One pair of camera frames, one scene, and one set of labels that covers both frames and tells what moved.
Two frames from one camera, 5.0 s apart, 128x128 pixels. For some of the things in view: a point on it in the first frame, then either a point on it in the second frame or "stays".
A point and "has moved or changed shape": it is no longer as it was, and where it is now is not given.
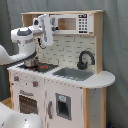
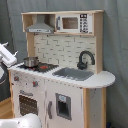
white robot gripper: x=44 y=30 to x=6 y=56
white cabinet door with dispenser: x=63 y=105 stays
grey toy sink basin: x=73 y=73 stays
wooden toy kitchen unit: x=64 y=83 stays
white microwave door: x=65 y=23 has moved or changed shape
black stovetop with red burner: x=43 y=67 stays
